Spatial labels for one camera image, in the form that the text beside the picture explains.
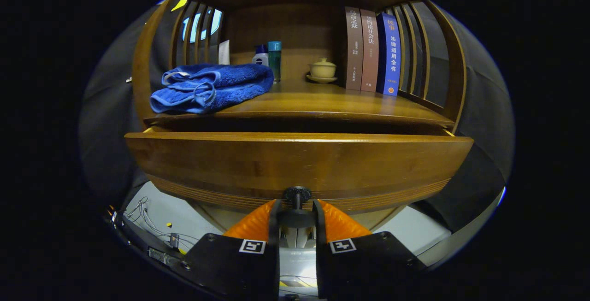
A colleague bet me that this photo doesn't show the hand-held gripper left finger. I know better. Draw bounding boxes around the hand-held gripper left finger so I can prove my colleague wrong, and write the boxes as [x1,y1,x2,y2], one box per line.
[182,199,282,299]

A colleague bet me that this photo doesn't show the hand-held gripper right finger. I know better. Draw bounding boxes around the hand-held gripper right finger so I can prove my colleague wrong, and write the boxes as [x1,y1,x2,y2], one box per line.
[313,199,427,299]

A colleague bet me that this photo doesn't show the black drawer knob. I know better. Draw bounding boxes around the black drawer knob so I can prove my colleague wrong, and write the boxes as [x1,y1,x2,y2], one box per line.
[277,186,318,229]

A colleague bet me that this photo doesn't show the wooden drawer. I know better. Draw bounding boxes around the wooden drawer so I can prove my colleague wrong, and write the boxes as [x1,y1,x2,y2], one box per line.
[124,126,474,214]

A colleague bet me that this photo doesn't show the wooden countertop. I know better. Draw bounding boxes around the wooden countertop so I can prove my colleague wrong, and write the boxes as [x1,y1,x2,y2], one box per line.
[144,77,454,129]

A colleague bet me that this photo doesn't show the wooden cabinet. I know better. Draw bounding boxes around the wooden cabinet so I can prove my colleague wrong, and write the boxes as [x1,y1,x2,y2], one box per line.
[131,0,467,228]

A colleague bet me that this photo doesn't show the blue towel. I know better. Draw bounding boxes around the blue towel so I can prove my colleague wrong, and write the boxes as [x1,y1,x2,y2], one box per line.
[150,63,275,114]

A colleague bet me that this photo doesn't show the beige lidded tea cup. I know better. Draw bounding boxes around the beige lidded tea cup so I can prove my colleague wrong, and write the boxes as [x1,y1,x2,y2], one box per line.
[306,58,338,84]

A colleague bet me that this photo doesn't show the teal glass bottle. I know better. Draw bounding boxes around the teal glass bottle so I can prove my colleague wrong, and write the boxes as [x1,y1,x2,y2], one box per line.
[268,41,282,83]

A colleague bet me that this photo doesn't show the white lotion bottle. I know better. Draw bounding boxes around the white lotion bottle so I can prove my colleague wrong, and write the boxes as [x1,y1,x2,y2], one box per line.
[252,44,269,66]

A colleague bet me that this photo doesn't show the reddish brown book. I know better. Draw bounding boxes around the reddish brown book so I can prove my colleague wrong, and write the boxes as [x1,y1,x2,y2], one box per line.
[360,9,379,93]

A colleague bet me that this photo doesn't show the dark brown book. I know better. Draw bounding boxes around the dark brown book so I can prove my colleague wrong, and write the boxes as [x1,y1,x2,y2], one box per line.
[345,6,364,91]

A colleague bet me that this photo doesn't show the blue book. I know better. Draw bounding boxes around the blue book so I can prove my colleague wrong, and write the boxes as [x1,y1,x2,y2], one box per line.
[376,12,401,96]

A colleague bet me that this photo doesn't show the floor cables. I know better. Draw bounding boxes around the floor cables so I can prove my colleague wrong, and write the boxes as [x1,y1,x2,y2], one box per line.
[124,196,199,251]

